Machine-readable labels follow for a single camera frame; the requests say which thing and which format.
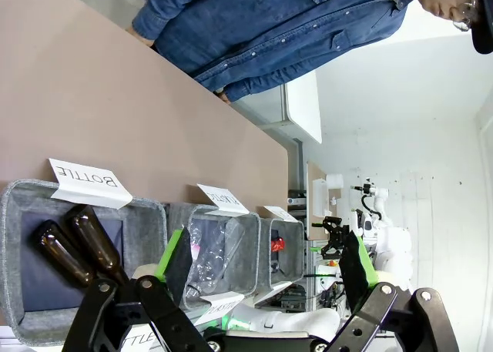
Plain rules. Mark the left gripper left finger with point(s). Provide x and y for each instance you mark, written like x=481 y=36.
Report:
x=161 y=317

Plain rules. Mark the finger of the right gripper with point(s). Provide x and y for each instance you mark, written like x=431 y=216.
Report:
x=318 y=249
x=319 y=225

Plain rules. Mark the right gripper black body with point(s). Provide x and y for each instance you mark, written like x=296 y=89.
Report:
x=336 y=238

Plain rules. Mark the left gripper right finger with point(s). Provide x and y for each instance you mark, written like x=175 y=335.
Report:
x=385 y=321

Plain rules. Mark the crushed drink can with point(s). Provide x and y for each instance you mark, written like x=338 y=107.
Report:
x=278 y=245

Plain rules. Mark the clear plastic bottle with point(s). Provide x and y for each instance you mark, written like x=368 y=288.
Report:
x=215 y=265

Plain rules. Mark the brown glass bottle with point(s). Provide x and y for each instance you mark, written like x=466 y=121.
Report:
x=96 y=240
x=61 y=253

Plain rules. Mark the person's left forearm denim sleeve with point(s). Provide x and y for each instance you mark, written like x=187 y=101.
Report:
x=250 y=86

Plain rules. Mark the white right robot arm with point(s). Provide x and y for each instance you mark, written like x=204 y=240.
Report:
x=393 y=248

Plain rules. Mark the person's right forearm denim sleeve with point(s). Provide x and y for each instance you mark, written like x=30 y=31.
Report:
x=165 y=9

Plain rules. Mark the grey fabric basket for cans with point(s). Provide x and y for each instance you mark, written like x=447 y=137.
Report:
x=296 y=252

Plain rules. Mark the folded card reading CAN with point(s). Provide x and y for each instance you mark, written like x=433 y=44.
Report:
x=281 y=212

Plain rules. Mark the grey fabric basket for plastic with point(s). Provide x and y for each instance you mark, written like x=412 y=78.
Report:
x=250 y=252

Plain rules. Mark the grey fabric basket for bottles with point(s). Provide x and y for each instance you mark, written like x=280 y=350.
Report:
x=11 y=252

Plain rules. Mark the person's left hand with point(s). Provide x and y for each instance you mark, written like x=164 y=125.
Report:
x=222 y=96

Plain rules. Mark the person's right hand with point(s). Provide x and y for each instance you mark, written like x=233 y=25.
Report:
x=140 y=36

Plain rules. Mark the paper label reading BOTTLE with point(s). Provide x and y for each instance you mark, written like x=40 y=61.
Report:
x=135 y=338

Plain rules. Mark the small white background robot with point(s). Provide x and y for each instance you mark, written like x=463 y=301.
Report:
x=379 y=198

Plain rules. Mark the paper label reading PLASTIC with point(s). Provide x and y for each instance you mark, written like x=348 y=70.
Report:
x=223 y=309

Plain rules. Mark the pink plastic scrap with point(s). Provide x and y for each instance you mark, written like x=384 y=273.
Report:
x=195 y=249

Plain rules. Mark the folded card reading PLASTIC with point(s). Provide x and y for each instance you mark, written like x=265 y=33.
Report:
x=223 y=200

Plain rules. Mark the folded card reading BOTTLE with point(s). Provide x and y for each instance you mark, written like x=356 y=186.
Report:
x=86 y=184

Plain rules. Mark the person in denim shirt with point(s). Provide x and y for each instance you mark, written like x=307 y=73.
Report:
x=269 y=24

